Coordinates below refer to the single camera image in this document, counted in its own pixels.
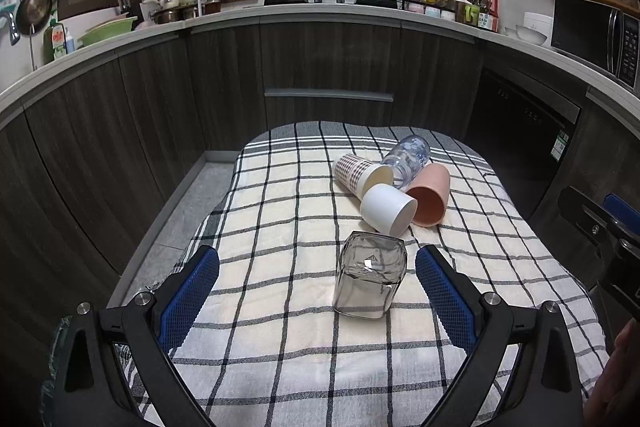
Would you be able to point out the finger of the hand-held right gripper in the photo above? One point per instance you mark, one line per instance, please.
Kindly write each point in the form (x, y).
(622, 212)
(580, 209)

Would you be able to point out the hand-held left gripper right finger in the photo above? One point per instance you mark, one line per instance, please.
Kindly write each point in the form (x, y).
(445, 297)

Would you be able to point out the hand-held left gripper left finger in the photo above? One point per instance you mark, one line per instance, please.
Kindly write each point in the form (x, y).
(192, 297)

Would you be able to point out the grey square glass cup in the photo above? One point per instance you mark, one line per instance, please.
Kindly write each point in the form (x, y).
(367, 277)

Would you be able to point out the pink cup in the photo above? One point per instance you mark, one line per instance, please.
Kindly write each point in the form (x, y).
(430, 197)

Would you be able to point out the white cup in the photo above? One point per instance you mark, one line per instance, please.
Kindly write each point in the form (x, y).
(385, 209)

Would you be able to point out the clear blue-printed glass cup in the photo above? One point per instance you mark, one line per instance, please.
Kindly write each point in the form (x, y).
(410, 157)

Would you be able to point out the brown checked cup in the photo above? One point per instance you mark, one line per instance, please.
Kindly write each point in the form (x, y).
(352, 172)

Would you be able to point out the person's right hand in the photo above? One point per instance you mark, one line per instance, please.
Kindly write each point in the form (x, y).
(617, 382)

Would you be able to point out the black dishwasher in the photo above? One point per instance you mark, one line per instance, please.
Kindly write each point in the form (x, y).
(520, 127)

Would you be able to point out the black and white checked cloth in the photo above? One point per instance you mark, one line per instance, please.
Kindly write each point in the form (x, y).
(280, 217)

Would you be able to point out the white bowl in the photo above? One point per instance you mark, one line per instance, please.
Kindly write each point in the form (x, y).
(531, 37)

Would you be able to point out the black microwave oven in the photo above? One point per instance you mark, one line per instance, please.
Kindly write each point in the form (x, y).
(582, 29)

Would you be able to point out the white rice cooker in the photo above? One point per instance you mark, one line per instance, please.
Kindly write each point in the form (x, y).
(539, 21)

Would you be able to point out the green plastic basin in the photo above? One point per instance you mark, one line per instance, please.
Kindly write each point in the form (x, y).
(107, 32)

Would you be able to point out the stainless steel pot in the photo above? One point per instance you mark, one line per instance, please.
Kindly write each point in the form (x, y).
(170, 14)

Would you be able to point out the green dish soap bottle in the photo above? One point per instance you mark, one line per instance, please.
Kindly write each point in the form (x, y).
(55, 42)

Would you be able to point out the small glass jar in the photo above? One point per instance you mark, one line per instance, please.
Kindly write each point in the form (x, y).
(213, 5)

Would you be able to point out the gas stove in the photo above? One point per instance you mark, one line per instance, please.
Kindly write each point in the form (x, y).
(375, 0)

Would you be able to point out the knife block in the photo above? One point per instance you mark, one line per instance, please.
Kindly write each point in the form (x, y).
(123, 4)

